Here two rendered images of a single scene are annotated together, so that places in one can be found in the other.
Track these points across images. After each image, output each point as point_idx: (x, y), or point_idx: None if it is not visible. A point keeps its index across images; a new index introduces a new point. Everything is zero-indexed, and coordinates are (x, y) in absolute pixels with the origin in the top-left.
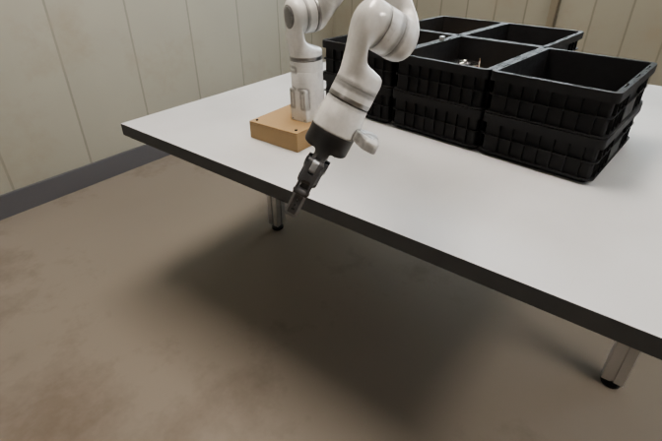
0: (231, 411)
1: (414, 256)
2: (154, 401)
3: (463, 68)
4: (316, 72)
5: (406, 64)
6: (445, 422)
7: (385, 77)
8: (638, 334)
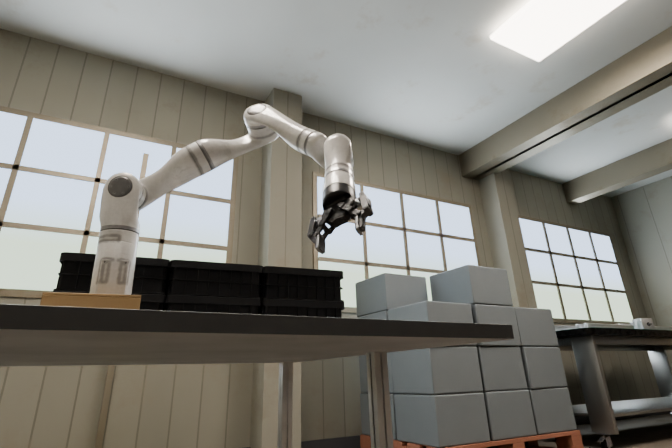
0: None
1: (357, 335)
2: None
3: (243, 266)
4: (137, 246)
5: (183, 269)
6: None
7: (157, 284)
8: (474, 326)
